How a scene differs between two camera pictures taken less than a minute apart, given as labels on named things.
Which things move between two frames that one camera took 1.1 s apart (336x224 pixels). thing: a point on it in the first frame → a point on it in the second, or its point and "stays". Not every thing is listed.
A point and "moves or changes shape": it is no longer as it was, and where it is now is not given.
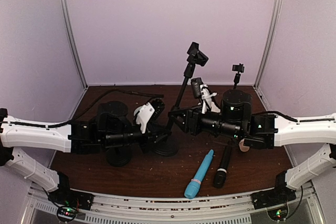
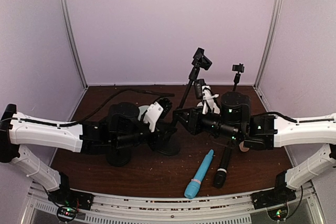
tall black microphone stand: (168, 146) moves or changes shape
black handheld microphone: (220, 178) stays
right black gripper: (194, 121) stays
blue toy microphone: (192, 188) stays
